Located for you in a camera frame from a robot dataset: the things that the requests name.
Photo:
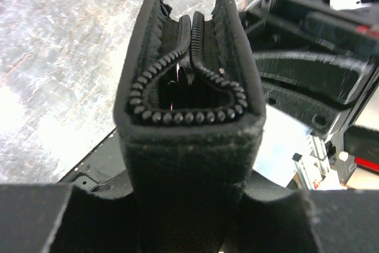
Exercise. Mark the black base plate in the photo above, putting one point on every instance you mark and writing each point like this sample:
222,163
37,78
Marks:
102,163

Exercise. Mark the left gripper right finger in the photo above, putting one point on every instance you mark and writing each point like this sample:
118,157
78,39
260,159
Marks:
272,218

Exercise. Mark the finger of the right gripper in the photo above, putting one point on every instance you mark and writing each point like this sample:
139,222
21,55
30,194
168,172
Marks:
323,119
338,78

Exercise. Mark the black zipper tool case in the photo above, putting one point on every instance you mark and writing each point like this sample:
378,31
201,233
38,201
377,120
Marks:
190,112

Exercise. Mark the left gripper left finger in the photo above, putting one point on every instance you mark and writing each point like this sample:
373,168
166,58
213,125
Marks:
66,218

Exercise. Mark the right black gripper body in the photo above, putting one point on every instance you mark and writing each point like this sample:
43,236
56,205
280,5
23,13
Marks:
314,26

